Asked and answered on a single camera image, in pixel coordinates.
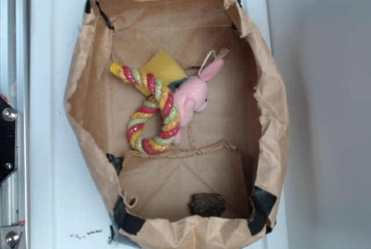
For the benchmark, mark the pink plush bunny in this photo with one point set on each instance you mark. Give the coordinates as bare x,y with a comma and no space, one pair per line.
192,95

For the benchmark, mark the yellow sponge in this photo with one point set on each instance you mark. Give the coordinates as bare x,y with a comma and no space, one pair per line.
163,66

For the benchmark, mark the multicolored twisted rope toy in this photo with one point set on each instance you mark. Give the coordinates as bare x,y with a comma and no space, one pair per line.
161,100

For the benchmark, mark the white plastic bin lid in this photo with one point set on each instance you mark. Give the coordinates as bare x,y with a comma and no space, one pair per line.
65,207

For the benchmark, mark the metal frame rail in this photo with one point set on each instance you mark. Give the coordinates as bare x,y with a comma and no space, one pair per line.
14,113

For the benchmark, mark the dark brown rock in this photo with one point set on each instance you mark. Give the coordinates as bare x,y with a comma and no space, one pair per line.
207,204

